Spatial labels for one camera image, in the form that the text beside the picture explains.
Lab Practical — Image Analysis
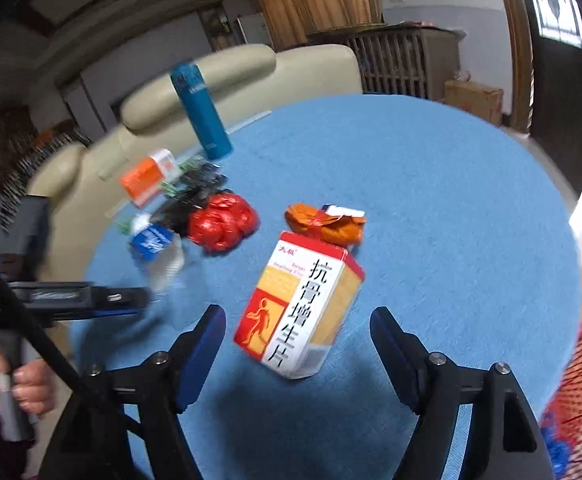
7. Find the dark door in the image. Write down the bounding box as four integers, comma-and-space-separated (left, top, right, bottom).
513, 0, 582, 196

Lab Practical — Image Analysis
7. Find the crushed clear plastic bottle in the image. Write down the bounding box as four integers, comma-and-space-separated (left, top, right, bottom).
130, 212, 186, 293

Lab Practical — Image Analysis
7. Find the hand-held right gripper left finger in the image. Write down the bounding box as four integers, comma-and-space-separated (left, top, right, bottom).
41, 304, 228, 480

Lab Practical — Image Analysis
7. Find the white red medicine box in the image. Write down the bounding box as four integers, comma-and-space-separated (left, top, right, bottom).
233, 231, 366, 380

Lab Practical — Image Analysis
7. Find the orange white medicine box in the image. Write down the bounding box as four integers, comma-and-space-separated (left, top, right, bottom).
120, 148, 182, 209

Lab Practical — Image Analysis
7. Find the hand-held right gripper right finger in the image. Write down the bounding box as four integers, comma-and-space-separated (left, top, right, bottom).
369, 306, 556, 480

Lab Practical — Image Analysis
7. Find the red crumpled wrapper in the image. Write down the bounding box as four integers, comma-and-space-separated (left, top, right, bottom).
187, 192, 260, 256

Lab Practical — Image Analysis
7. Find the black cable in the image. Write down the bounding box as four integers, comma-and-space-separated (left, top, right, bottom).
0, 249, 144, 436

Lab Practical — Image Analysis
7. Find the brown curtain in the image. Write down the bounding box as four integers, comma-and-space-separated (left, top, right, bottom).
243, 0, 384, 51

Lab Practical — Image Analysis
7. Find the brown cardboard box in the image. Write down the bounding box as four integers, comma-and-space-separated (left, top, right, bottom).
443, 79, 504, 126

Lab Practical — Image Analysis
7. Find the black crumpled packaging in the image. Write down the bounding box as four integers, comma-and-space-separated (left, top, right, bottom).
151, 157, 232, 233

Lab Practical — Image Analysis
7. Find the teal thermos bottle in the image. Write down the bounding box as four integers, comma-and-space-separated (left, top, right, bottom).
170, 62, 234, 160

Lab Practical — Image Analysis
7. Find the wooden cabinet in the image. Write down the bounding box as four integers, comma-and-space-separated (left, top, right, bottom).
311, 24, 462, 101

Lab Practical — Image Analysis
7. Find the white cabinet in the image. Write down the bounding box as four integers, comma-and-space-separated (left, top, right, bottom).
236, 11, 272, 50

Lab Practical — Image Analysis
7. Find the person's left hand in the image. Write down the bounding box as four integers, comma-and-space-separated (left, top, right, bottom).
0, 335, 58, 417

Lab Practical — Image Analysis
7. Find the beige leather sofa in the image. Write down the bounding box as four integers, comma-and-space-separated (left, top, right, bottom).
26, 44, 364, 281

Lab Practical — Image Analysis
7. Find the orange crumpled wrapper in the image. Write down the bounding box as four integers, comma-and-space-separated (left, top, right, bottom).
285, 203, 368, 248

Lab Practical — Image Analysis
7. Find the blue crumpled packet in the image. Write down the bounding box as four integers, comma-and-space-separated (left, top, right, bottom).
541, 409, 568, 467

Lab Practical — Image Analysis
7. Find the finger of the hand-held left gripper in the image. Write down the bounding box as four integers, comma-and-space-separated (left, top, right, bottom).
91, 285, 152, 318

